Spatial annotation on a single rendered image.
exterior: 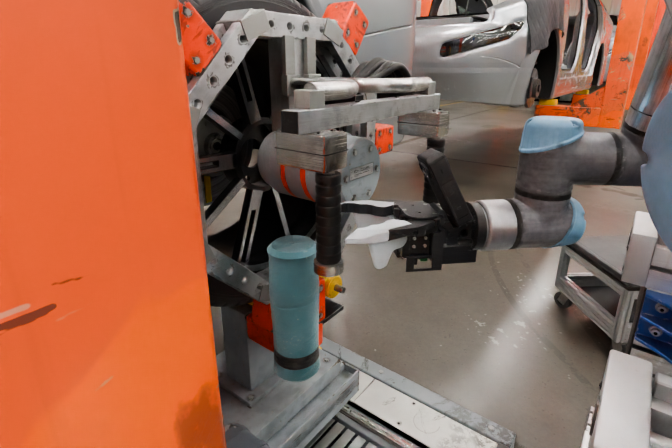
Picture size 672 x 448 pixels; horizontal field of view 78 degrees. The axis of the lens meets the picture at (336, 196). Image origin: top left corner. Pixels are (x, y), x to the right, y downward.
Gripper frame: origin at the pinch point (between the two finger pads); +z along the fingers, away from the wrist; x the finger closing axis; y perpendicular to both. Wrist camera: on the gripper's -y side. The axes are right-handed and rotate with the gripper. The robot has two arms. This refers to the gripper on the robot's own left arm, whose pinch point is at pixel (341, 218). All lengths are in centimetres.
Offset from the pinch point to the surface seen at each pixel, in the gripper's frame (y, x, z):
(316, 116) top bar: -14.1, 0.9, 3.3
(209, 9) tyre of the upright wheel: -29.4, 23.7, 19.2
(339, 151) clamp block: -9.6, -0.5, 0.4
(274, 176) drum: -0.4, 22.6, 9.6
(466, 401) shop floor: 83, 47, -48
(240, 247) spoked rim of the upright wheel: 16.4, 28.4, 17.6
